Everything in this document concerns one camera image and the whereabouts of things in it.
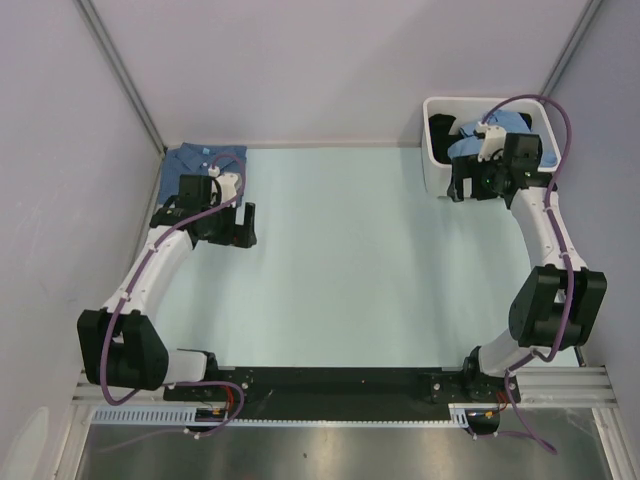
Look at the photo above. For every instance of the white slotted cable duct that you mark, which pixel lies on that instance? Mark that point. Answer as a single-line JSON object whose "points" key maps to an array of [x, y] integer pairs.
{"points": [[209, 417]]}

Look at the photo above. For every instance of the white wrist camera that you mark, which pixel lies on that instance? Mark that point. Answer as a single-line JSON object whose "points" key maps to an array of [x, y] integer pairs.
{"points": [[493, 139], [225, 186]]}

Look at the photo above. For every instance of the aluminium frame rail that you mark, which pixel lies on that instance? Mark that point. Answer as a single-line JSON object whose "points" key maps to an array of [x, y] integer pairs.
{"points": [[540, 387]]}

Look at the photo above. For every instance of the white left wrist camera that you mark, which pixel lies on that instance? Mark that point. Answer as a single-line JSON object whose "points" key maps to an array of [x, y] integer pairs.
{"points": [[225, 186]]}

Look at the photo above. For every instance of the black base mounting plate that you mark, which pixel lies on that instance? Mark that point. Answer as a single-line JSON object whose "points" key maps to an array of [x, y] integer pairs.
{"points": [[360, 394]]}

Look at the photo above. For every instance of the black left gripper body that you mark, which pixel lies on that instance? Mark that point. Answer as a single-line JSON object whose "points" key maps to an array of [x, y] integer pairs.
{"points": [[221, 228]]}

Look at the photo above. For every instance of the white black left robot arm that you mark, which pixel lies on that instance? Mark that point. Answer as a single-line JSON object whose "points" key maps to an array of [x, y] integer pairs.
{"points": [[119, 343]]}

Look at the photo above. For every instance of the white plastic bin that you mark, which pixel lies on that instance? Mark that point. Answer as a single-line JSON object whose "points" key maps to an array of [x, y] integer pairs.
{"points": [[466, 109]]}

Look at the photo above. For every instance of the light blue long sleeve shirt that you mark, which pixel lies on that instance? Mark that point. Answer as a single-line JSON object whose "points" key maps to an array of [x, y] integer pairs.
{"points": [[468, 144]]}

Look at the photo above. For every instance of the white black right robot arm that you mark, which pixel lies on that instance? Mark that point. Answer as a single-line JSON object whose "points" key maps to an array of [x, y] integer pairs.
{"points": [[556, 307]]}

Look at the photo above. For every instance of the black shirt in bin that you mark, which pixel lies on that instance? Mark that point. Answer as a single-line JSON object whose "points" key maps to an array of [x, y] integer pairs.
{"points": [[440, 126]]}

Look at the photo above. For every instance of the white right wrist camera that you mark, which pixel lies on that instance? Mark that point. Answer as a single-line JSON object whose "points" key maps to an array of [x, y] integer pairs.
{"points": [[493, 139]]}

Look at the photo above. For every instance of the folded dark blue checked shirt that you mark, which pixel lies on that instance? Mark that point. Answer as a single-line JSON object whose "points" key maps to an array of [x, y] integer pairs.
{"points": [[195, 159]]}

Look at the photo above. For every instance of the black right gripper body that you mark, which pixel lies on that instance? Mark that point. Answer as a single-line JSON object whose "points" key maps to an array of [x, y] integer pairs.
{"points": [[485, 177]]}

